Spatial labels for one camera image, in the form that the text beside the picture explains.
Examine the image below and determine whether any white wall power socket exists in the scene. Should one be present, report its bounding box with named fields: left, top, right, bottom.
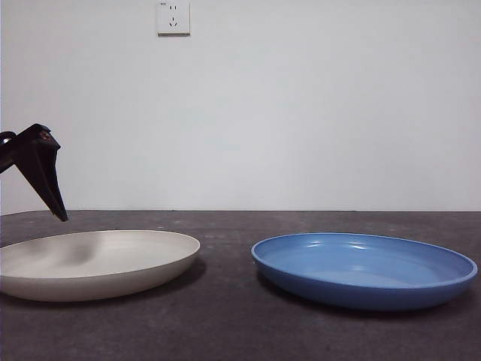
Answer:
left=157, top=0, right=191, bottom=38

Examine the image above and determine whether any blue round plate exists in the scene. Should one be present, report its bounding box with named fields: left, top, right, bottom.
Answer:
left=250, top=232, right=479, bottom=311

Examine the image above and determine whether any white round plate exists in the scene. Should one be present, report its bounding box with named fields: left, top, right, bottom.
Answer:
left=0, top=229, right=201, bottom=303

